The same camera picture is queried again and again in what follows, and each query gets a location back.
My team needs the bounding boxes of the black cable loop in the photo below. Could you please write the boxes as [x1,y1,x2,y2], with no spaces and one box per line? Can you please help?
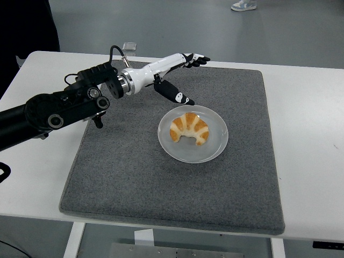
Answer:
[0,162,12,184]

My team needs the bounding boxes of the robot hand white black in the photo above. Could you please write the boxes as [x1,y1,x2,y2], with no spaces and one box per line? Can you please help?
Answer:
[122,52,211,106]

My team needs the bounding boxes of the white table leg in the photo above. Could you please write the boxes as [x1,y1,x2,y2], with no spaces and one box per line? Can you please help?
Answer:
[63,222,86,258]
[270,238,286,258]

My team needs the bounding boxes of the grey round plate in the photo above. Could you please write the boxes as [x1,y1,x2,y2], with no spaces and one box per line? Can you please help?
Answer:
[157,105,230,164]

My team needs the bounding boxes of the grey metal plate with screws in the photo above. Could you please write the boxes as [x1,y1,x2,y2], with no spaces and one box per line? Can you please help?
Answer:
[109,242,245,258]

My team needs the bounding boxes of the person's shoe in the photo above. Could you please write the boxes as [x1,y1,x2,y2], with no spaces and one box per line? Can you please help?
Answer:
[231,0,257,12]

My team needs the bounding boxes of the black table control panel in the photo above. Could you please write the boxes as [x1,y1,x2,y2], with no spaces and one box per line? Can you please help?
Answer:
[313,241,344,250]

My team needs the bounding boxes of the black floor cable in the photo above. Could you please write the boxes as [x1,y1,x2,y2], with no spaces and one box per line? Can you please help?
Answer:
[0,238,30,258]

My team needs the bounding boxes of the croissant bread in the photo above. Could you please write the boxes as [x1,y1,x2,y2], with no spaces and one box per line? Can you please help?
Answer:
[169,112,210,146]

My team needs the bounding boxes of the large black object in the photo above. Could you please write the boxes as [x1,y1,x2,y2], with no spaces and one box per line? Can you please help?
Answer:
[0,0,60,102]

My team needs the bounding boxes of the white table column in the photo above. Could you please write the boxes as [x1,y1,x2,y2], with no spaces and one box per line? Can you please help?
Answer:
[133,228,154,247]

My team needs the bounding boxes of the grey felt mat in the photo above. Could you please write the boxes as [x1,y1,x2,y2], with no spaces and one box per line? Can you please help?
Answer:
[59,59,286,237]

